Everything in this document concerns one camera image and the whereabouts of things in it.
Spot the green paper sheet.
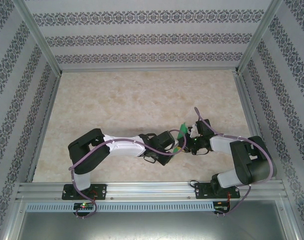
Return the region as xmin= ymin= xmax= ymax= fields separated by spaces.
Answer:
xmin=172 ymin=121 xmax=188 ymax=154

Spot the small circuit board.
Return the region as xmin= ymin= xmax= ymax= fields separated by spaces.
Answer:
xmin=215 ymin=201 xmax=231 ymax=213

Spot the circuit board with green light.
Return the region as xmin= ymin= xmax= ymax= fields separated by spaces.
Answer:
xmin=73 ymin=202 xmax=95 ymax=211

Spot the aluminium mounting rail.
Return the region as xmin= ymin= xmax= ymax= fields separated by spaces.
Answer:
xmin=15 ymin=181 xmax=289 ymax=201

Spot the slotted grey cable duct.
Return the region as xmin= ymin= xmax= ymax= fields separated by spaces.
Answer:
xmin=25 ymin=201 xmax=215 ymax=213

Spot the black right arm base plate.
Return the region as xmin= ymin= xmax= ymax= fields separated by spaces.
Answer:
xmin=193 ymin=182 xmax=241 ymax=200

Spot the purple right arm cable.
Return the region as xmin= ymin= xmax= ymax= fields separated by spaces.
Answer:
xmin=193 ymin=106 xmax=278 ymax=218

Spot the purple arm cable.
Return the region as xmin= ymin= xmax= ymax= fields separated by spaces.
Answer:
xmin=193 ymin=106 xmax=278 ymax=218
xmin=68 ymin=128 xmax=187 ymax=219

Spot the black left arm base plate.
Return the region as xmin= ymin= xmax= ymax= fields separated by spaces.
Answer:
xmin=61 ymin=183 xmax=107 ymax=201

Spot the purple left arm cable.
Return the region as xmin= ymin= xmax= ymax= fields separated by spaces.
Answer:
xmin=68 ymin=128 xmax=187 ymax=219

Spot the aluminium frame post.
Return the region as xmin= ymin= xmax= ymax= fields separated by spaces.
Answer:
xmin=233 ymin=0 xmax=285 ymax=76
xmin=15 ymin=0 xmax=63 ymax=77

